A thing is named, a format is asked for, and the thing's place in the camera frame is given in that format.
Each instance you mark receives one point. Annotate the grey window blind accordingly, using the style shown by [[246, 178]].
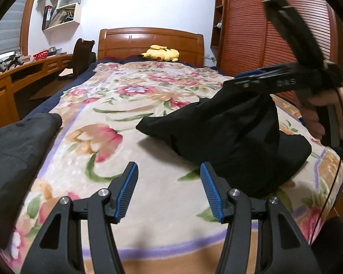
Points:
[[5, 34]]

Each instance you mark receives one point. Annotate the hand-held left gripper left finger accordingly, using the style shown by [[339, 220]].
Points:
[[127, 192]]

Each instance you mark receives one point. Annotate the person's right hand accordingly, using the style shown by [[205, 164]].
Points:
[[313, 117]]

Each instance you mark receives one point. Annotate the floral blanket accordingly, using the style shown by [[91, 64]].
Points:
[[131, 148]]

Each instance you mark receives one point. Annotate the row of dark figurines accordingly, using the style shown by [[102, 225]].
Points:
[[2, 67]]

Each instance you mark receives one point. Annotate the black coat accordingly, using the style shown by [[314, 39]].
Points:
[[231, 137]]

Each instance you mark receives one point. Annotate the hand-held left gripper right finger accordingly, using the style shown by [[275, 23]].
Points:
[[213, 192]]

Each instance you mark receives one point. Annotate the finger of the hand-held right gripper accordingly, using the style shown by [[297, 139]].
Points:
[[251, 81], [297, 34]]

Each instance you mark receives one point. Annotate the yellow plush toy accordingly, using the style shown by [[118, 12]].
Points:
[[160, 53]]

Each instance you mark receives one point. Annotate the wooden desk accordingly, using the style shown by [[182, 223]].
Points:
[[0, 97]]

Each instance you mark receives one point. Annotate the dark grey jacket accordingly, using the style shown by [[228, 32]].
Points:
[[14, 154]]

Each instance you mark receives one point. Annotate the red basket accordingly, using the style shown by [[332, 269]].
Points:
[[41, 55]]

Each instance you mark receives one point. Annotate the wooden bed headboard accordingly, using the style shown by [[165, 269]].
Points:
[[125, 42]]

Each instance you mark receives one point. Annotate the wooden louvered wardrobe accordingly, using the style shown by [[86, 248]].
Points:
[[245, 34]]

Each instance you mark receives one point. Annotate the person's dark clothing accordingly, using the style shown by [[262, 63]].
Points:
[[330, 245]]

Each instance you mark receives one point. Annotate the dark brown chair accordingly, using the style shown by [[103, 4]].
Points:
[[81, 57]]

